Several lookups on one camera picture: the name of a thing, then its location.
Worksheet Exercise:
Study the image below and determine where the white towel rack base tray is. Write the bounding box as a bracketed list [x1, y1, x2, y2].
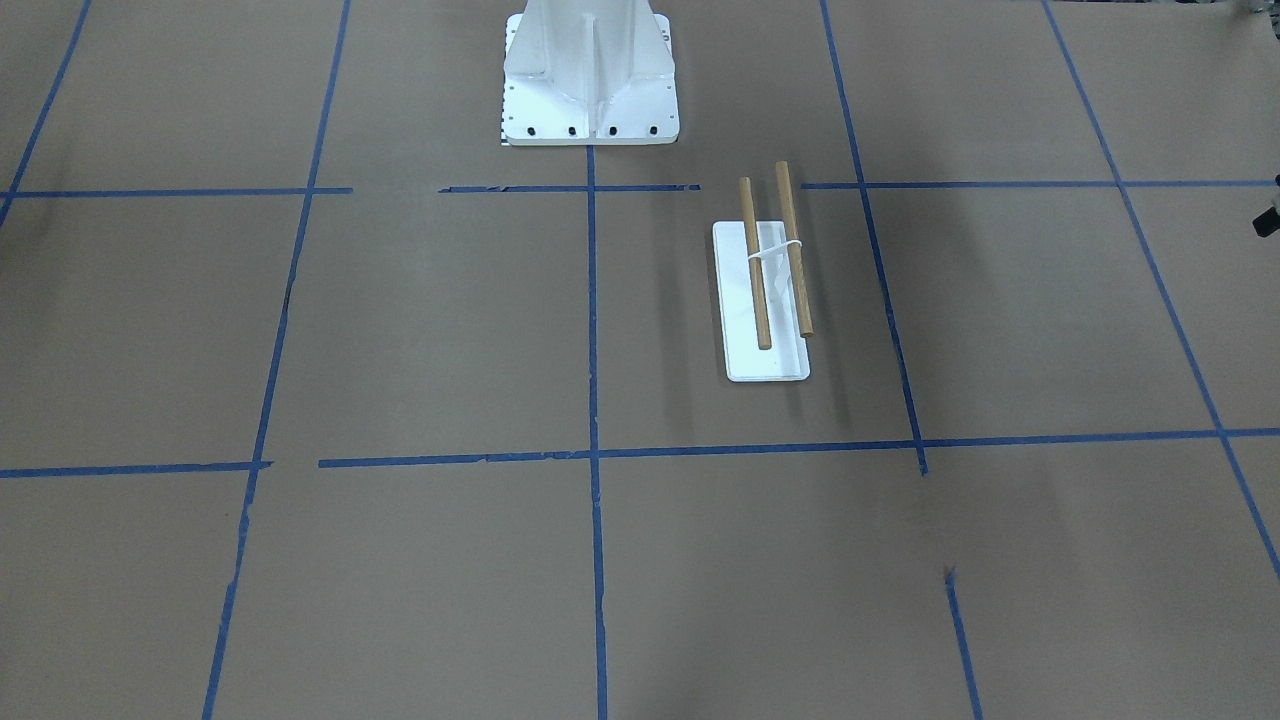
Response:
[712, 220, 810, 383]

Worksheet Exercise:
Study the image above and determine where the white rack crossbar bracket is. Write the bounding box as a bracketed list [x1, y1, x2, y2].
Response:
[748, 240, 803, 259]

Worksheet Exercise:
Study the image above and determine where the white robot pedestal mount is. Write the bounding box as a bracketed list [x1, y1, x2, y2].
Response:
[500, 1, 681, 147]

